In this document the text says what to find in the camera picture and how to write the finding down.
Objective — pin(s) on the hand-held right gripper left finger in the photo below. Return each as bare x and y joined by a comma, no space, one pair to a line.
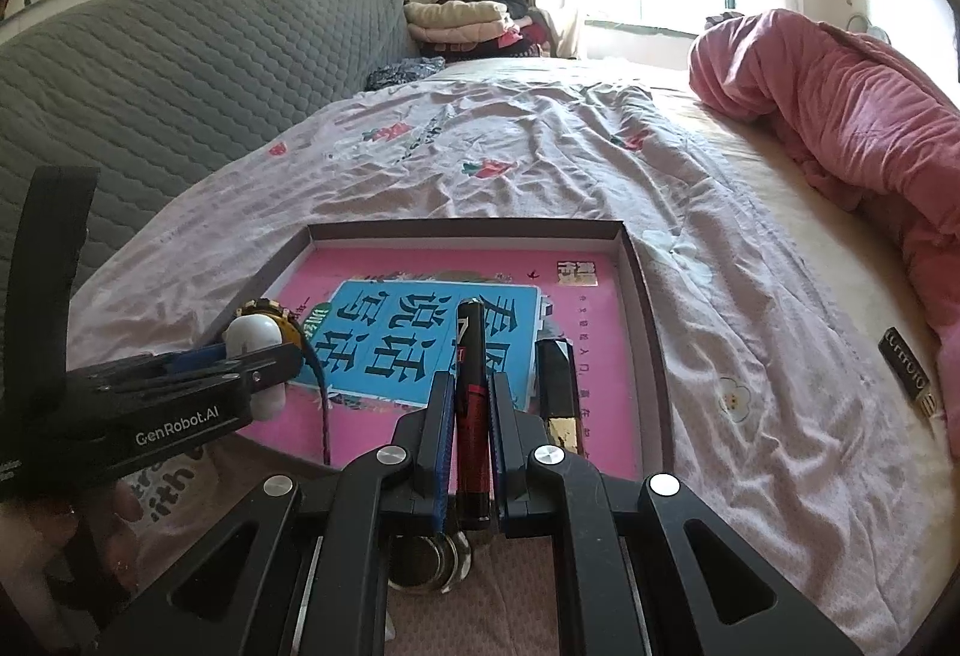
442,468

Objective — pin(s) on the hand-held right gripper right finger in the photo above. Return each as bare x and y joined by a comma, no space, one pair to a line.
501,476

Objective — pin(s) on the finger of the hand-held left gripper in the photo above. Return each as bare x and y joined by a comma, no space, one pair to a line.
270,367
195,360

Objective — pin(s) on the yellow and black wristwatch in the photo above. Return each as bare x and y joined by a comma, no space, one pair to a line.
291,335

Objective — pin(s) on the white earbud case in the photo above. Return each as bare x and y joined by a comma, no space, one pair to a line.
251,333

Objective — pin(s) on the red and black lighter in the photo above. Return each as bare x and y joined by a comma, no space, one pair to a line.
471,401

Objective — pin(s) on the small glass jar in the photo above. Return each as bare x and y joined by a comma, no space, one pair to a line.
420,562

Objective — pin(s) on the grey cardboard tray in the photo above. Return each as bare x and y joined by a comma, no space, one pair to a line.
646,326

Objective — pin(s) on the person's left hand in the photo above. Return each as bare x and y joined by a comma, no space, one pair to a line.
112,521

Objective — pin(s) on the black lipstick tube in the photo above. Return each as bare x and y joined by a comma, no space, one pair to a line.
556,378

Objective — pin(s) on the pink and blue book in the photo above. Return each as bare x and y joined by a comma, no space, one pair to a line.
600,363

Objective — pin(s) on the grey quilted headboard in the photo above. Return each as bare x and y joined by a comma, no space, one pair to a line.
172,93

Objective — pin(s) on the printed pink bedsheet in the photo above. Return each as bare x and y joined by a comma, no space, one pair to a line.
487,161

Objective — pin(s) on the dark patterned cloth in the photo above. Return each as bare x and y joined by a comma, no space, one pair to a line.
397,72

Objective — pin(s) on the cream mattress cover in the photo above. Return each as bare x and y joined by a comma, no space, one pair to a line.
787,213

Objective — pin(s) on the pile of folded clothes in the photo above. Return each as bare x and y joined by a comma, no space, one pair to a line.
457,22

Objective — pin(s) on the black labelled tube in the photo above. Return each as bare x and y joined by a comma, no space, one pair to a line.
904,360

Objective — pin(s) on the pink blanket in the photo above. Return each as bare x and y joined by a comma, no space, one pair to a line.
840,108

